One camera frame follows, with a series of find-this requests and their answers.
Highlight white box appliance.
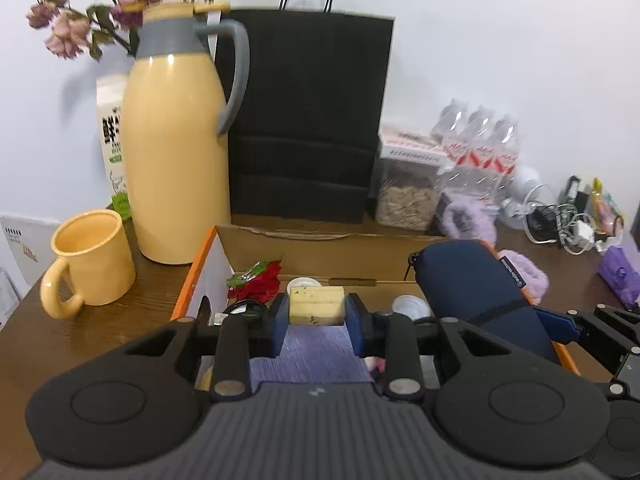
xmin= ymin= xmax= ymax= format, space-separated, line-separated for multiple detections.
xmin=0 ymin=215 xmax=62 ymax=331

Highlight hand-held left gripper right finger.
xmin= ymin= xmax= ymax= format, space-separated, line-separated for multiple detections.
xmin=345 ymin=292 xmax=531 ymax=401

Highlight purple packet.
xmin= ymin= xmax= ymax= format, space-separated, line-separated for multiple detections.
xmin=596 ymin=245 xmax=640 ymax=311

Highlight purple fuzzy headband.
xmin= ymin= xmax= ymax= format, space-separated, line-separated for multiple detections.
xmin=437 ymin=195 xmax=497 ymax=241

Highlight red artificial rose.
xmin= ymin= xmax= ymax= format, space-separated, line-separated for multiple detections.
xmin=226 ymin=258 xmax=283 ymax=303

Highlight yellow mug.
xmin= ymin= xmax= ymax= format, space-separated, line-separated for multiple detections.
xmin=40 ymin=209 xmax=137 ymax=320

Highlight white charger plug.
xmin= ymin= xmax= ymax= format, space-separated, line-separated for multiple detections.
xmin=570 ymin=220 xmax=596 ymax=251

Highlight black power adapter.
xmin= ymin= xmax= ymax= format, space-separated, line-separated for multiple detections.
xmin=527 ymin=205 xmax=561 ymax=241

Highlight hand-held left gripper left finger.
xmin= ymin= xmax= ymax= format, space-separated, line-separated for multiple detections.
xmin=122 ymin=294 xmax=291 ymax=401

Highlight red orange cardboard box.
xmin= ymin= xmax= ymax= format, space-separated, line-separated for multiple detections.
xmin=170 ymin=224 xmax=581 ymax=391

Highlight white milk carton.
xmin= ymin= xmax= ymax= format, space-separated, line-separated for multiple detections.
xmin=95 ymin=72 xmax=135 ymax=221

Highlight clear water bottle red label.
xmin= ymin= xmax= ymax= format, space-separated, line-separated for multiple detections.
xmin=431 ymin=99 xmax=471 ymax=196
xmin=482 ymin=114 xmax=522 ymax=206
xmin=457 ymin=105 xmax=496 ymax=201

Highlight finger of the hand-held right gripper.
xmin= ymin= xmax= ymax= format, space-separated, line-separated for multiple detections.
xmin=532 ymin=305 xmax=640 ymax=401

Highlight black round case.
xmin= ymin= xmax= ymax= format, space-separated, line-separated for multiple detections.
xmin=222 ymin=299 xmax=268 ymax=321

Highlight clear food container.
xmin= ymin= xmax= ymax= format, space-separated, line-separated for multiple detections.
xmin=374 ymin=157 xmax=448 ymax=232

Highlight navy blue pouch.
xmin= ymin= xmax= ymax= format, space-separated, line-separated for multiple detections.
xmin=409 ymin=240 xmax=561 ymax=366

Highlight small black device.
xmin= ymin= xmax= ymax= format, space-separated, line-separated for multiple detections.
xmin=565 ymin=176 xmax=591 ymax=206

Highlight dried pink roses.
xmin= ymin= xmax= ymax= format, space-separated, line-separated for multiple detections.
xmin=26 ymin=0 xmax=236 ymax=61

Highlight flat white box red print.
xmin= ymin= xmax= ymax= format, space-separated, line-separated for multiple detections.
xmin=377 ymin=122 xmax=453 ymax=166

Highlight lavender knitted cloth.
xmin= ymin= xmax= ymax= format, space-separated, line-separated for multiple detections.
xmin=249 ymin=327 xmax=376 ymax=385

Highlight yellow thermos jug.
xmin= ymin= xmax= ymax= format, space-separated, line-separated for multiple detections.
xmin=121 ymin=1 xmax=251 ymax=266

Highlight cream speckled block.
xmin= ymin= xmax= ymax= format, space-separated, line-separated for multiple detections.
xmin=289 ymin=286 xmax=347 ymax=327

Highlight black paper bag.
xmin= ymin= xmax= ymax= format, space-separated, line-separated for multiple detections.
xmin=214 ymin=0 xmax=396 ymax=225

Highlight small white desk fan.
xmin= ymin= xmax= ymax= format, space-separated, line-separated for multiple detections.
xmin=497 ymin=164 xmax=543 ymax=231

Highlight colourful wrapped toy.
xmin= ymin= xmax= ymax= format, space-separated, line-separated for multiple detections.
xmin=590 ymin=178 xmax=626 ymax=236

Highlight purple fuzzy wristband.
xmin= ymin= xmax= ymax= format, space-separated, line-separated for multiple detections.
xmin=494 ymin=249 xmax=546 ymax=283
xmin=520 ymin=270 xmax=549 ymax=306

